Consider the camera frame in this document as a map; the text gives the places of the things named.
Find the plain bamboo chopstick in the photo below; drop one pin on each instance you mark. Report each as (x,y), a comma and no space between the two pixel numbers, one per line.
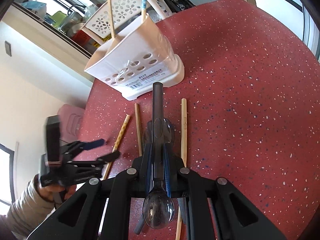
(139,140)

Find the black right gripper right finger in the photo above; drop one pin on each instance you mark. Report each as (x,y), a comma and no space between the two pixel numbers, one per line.
(215,209)

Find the person's left hand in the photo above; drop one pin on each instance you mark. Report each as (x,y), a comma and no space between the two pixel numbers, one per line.
(47,193)

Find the yellow dotted chopstick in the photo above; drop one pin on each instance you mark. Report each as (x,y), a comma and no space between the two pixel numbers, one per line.
(116,144)

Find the white double-door refrigerator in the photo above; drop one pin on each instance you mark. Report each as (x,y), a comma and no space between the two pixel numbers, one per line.
(294,15)

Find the pink flower-cutout storage cart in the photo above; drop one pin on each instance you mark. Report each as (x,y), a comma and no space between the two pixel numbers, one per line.
(98,26)

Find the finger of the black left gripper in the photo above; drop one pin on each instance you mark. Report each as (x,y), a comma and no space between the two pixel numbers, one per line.
(86,146)
(108,158)

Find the red plastic basket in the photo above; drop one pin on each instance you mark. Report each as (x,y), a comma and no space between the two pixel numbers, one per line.
(81,38)

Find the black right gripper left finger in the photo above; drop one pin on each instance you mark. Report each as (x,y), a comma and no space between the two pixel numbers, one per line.
(100,209)

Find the engraved wooden chopstick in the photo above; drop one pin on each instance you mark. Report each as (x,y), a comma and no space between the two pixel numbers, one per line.
(183,156)

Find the pink plastic stool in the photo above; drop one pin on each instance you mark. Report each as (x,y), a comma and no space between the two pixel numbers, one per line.
(70,121)

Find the dark translucent plastic spoon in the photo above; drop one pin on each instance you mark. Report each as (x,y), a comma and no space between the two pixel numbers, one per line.
(155,132)

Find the plain wooden chopstick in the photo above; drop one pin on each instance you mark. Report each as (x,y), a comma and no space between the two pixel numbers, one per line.
(110,16)

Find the beige sleeve left forearm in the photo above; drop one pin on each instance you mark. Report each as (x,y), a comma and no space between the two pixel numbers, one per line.
(24,215)

